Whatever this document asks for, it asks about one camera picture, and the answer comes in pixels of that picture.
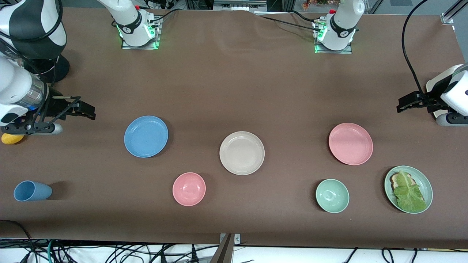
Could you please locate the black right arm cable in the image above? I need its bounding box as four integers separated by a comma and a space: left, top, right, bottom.
0, 0, 82, 133

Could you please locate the blue plate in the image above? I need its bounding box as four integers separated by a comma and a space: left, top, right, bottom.
124, 115, 169, 158

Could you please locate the orange flower decoration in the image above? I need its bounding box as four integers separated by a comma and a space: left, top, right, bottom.
302, 0, 340, 10

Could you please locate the dark blue saucepan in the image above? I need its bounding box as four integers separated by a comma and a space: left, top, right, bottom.
21, 53, 70, 84

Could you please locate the yellow lemon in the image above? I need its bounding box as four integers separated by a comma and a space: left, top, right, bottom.
1, 133, 24, 145

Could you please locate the bread slice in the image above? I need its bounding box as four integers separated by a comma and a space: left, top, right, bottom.
390, 173, 414, 191

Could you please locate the green lettuce leaf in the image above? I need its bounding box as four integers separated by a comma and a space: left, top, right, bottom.
393, 170, 427, 213

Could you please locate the teal cable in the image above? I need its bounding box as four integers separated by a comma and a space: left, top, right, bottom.
46, 240, 57, 263

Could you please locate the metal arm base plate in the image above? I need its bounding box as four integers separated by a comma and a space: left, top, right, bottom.
121, 26, 162, 50
314, 40, 354, 55

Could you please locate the green plate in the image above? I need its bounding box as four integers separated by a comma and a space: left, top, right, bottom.
384, 165, 434, 214

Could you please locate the dark metal strut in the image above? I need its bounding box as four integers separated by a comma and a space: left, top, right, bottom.
210, 234, 234, 263

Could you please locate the aluminium frame profile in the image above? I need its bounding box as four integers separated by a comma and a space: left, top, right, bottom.
441, 0, 468, 25
213, 0, 268, 11

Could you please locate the beige plate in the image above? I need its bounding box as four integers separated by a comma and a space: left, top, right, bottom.
219, 131, 265, 176

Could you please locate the brown table cover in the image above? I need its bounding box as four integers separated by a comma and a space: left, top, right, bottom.
0, 7, 468, 249

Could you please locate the pink plate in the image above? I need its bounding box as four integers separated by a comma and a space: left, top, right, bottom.
328, 122, 374, 166

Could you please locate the blue cup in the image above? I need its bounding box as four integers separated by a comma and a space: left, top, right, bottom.
14, 180, 53, 202

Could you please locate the pink bowl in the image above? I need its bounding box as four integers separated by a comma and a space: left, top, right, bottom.
172, 172, 206, 207

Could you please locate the metal table bracket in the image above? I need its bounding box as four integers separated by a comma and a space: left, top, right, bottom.
219, 233, 242, 263

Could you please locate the green bowl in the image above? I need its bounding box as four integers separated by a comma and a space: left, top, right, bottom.
316, 179, 350, 214

